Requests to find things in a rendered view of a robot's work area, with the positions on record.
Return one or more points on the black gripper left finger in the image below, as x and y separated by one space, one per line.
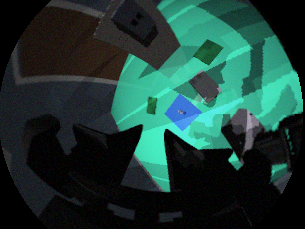
117 149

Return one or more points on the blue square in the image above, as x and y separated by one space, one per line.
183 121

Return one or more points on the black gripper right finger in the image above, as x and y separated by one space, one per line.
184 160

